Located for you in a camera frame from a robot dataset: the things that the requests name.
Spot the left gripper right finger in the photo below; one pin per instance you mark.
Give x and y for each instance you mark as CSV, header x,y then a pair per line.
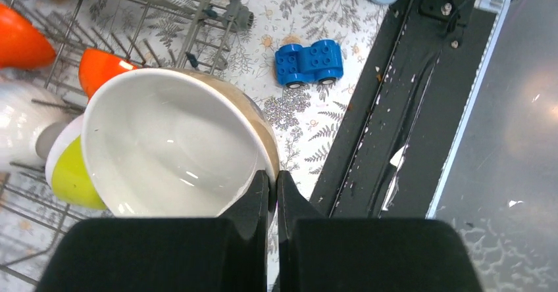
x,y
366,254

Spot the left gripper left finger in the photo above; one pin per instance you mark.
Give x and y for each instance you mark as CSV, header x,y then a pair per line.
x,y
226,253

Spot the plain beige bowl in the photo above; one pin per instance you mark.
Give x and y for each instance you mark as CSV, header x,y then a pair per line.
x,y
168,142

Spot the yellow-green bowl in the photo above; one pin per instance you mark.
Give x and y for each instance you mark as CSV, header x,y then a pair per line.
x,y
65,171

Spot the blue toy car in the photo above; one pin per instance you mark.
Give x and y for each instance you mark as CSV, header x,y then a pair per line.
x,y
320,63

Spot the orange bowl front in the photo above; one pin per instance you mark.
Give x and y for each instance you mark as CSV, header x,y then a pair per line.
x,y
97,67

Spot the orange bowl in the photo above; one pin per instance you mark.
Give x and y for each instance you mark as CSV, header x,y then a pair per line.
x,y
22,45
97,67

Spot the white ribbed bowl middle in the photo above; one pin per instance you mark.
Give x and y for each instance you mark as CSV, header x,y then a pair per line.
x,y
31,120

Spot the orange bowl rear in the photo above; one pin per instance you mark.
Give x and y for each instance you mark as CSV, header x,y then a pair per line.
x,y
22,45

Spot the grey wire dish rack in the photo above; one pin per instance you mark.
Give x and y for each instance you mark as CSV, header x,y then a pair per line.
x,y
142,32

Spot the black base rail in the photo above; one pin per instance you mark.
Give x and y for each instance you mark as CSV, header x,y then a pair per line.
x,y
403,125

